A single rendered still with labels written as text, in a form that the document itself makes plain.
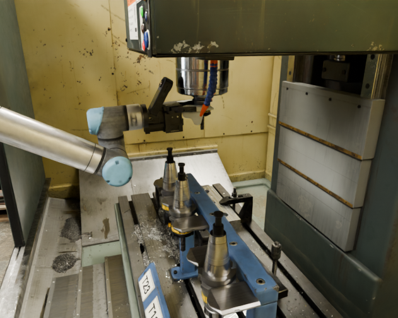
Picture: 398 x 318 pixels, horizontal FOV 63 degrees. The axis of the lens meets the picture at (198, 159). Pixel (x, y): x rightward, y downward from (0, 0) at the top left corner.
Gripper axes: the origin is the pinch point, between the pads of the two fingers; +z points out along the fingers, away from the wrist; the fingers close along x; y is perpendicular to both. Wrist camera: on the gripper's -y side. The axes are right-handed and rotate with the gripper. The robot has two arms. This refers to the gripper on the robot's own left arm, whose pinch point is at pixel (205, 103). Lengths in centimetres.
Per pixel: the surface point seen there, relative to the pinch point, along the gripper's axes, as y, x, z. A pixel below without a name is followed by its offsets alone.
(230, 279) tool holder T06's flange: 16, 58, -16
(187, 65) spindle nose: -12.0, 5.1, -6.9
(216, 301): 17, 61, -20
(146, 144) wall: 43, -101, -6
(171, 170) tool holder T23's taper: 10.7, 23.4, -17.0
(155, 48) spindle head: -17.8, 32.0, -20.4
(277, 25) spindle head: -21.2, 32.6, 4.9
